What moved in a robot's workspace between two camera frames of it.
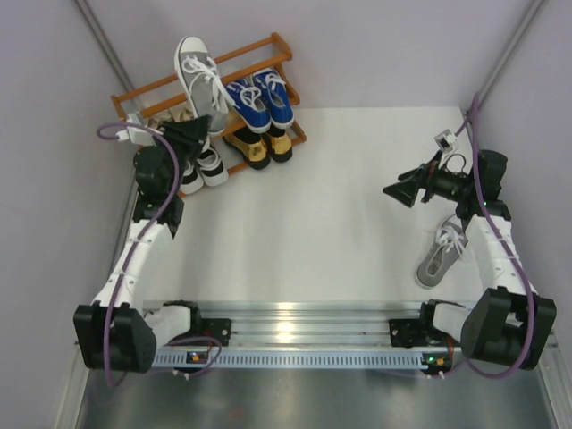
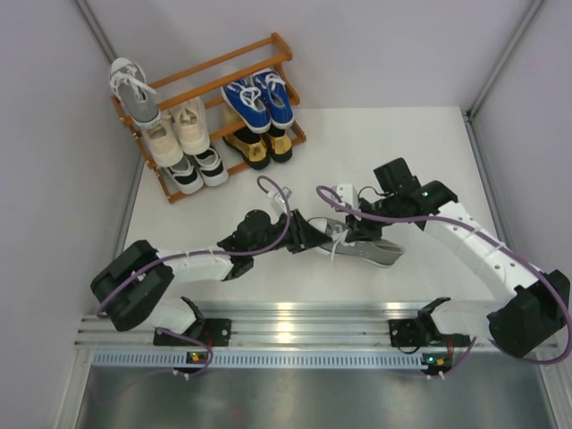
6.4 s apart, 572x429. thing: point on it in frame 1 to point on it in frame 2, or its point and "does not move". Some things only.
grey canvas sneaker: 447,245 to 383,253
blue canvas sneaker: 279,100 does not move
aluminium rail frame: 300,323 does not move
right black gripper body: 447,184 to 384,207
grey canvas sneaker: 204,82 to 130,84
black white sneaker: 212,168 does not move
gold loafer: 254,147 does not move
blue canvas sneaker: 250,105 does not move
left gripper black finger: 191,133 to 304,234
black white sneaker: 191,180 does not move
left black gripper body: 182,153 to 279,228
